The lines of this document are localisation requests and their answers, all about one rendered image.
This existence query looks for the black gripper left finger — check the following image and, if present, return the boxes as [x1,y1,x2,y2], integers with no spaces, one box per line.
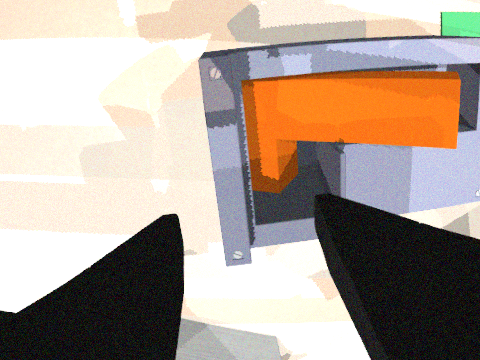
[0,212,184,360]

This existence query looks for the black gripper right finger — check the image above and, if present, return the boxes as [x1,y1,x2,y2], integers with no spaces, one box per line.
[313,193,480,360]

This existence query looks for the orange block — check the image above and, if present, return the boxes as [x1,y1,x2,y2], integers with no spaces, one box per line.
[241,71,461,193]

